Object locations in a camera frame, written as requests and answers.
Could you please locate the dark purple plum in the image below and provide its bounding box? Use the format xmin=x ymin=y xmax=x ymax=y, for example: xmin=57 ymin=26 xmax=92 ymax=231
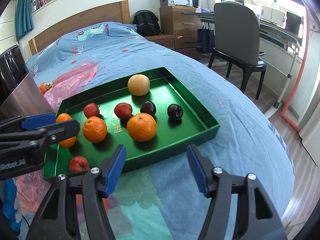
xmin=167 ymin=104 xmax=183 ymax=120
xmin=140 ymin=101 xmax=157 ymax=117

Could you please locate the wooden drawer cabinet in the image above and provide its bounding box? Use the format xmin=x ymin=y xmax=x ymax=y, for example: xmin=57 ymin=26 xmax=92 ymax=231
xmin=144 ymin=5 xmax=215 ymax=60

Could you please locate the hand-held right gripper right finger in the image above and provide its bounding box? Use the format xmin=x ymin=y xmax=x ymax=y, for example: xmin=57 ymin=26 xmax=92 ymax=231
xmin=187 ymin=144 xmax=288 ymax=240

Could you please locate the grey chair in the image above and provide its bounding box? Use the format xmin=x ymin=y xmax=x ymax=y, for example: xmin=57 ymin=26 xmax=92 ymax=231
xmin=208 ymin=2 xmax=267 ymax=94

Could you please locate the white storage box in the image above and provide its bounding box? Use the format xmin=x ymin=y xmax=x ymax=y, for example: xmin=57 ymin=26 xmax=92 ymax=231
xmin=260 ymin=2 xmax=286 ymax=23

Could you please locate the small red apple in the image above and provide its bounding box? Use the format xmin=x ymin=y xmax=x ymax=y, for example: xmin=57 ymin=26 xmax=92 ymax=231
xmin=69 ymin=156 xmax=90 ymax=172
xmin=114 ymin=103 xmax=133 ymax=120
xmin=83 ymin=103 xmax=101 ymax=118

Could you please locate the black backpack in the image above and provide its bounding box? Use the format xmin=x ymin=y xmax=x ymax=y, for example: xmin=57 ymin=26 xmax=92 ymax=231
xmin=132 ymin=10 xmax=161 ymax=37

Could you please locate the white wardrobe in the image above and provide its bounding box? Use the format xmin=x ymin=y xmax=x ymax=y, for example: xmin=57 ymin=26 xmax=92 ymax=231
xmin=0 ymin=5 xmax=18 ymax=55

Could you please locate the black monitor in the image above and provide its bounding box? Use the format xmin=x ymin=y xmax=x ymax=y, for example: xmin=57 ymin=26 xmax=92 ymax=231
xmin=285 ymin=11 xmax=304 ymax=36

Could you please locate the green tray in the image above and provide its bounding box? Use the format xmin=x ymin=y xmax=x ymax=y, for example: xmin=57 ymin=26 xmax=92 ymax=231
xmin=42 ymin=67 xmax=221 ymax=180

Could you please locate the yellow round pear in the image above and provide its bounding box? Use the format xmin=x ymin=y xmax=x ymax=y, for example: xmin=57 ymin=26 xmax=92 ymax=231
xmin=127 ymin=74 xmax=151 ymax=97

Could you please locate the white desk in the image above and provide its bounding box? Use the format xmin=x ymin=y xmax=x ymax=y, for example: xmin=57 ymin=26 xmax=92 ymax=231
xmin=191 ymin=7 xmax=300 ymax=117

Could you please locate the wooden headboard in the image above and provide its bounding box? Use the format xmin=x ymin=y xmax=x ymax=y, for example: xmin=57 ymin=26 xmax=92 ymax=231
xmin=28 ymin=0 xmax=132 ymax=55

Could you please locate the person's left hand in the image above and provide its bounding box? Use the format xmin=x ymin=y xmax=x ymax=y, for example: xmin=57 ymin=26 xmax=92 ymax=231
xmin=2 ymin=179 xmax=22 ymax=232

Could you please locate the pink plastic sheet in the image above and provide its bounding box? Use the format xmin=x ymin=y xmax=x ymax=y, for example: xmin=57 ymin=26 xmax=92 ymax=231
xmin=10 ymin=61 xmax=100 ymax=214

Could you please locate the copper and black kettle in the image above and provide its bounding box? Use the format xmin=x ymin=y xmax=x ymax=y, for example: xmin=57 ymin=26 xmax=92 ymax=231
xmin=0 ymin=44 xmax=56 ymax=121

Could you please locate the teal curtain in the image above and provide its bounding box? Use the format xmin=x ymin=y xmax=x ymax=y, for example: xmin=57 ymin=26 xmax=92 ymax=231
xmin=15 ymin=0 xmax=34 ymax=40

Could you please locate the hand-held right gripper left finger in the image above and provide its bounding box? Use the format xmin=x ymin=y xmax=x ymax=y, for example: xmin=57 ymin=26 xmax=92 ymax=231
xmin=26 ymin=144 xmax=127 ymax=240

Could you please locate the orange mandarin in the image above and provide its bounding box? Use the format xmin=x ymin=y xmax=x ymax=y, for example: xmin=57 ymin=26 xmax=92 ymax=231
xmin=55 ymin=113 xmax=77 ymax=148
xmin=82 ymin=116 xmax=108 ymax=143
xmin=127 ymin=113 xmax=158 ymax=142

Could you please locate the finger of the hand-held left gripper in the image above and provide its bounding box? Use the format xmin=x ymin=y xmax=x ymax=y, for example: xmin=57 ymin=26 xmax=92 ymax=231
xmin=0 ymin=113 xmax=56 ymax=133
xmin=0 ymin=119 xmax=80 ymax=153

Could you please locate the navy tote bag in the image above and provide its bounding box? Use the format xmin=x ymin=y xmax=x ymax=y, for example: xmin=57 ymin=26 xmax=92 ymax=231
xmin=196 ymin=22 xmax=215 ymax=54

